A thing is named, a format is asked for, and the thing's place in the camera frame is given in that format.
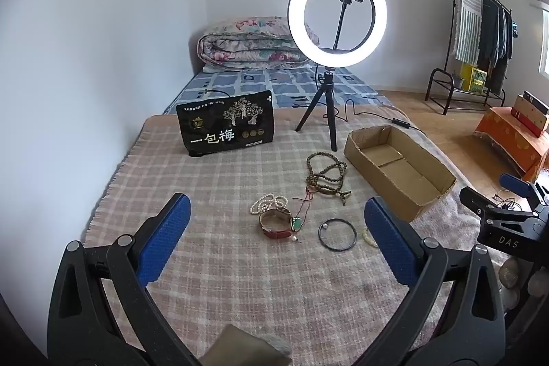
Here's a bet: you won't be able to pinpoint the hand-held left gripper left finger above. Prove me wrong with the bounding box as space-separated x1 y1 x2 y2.
47 192 202 366

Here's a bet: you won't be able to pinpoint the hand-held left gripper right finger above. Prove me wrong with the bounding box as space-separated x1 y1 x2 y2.
364 196 507 366

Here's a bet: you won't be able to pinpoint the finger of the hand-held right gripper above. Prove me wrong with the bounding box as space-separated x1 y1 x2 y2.
500 173 549 202
460 186 533 222

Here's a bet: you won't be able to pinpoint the dark thin bangle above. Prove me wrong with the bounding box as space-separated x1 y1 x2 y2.
318 218 358 252

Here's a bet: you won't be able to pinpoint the cardboard box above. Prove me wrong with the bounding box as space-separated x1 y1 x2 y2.
344 125 456 222

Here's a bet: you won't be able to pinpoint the brown wooden bead necklace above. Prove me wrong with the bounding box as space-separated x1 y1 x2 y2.
305 152 353 207

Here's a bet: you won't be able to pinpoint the green jade pendant red cord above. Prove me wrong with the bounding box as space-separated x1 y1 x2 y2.
292 185 316 232

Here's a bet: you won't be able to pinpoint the white pearl bracelet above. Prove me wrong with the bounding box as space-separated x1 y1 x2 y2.
249 194 289 216

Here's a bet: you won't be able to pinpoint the red strap watch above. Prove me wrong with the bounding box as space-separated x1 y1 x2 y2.
258 208 293 240

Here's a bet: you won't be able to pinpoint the orange cloth covered table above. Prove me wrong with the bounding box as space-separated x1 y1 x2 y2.
475 106 549 182

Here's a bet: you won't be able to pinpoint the plaid blanket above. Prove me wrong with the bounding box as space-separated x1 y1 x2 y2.
83 109 485 366

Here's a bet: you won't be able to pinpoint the tan cardboard carton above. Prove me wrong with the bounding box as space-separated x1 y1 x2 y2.
512 95 549 137

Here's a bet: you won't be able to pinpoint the yellow box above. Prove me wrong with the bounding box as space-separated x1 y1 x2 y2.
460 63 488 93

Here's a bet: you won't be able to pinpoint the black snack bag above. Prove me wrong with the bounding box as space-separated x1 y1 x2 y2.
176 90 275 158

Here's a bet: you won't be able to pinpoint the olive grey cloth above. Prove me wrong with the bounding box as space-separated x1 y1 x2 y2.
201 325 292 366

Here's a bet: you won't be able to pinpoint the window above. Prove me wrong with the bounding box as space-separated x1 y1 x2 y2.
539 8 549 80

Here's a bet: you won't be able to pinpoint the dark hanging clothes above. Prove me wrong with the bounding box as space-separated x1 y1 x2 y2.
477 0 517 94

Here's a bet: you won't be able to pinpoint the black tripod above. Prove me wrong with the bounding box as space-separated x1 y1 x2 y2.
295 63 357 152

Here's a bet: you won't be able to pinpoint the striped hanging cloth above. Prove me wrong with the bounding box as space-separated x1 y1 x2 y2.
454 0 484 64

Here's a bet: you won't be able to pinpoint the blue patterned bedsheet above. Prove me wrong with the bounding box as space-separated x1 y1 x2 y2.
163 66 391 116

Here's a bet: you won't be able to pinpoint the black metal clothes rack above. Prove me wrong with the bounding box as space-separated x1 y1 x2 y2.
425 0 513 116

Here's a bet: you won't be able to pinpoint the folded floral quilt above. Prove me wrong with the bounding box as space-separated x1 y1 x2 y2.
197 18 322 72

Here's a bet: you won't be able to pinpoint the black phone holder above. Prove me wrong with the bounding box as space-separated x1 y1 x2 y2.
319 0 366 54

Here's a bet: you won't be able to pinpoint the bundle of floor cables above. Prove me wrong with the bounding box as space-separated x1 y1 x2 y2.
491 192 522 210

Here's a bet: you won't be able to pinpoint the black cable with inline controller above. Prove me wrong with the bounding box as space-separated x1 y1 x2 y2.
315 63 430 132

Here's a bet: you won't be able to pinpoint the white ring light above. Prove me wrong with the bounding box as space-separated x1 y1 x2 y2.
287 0 388 64

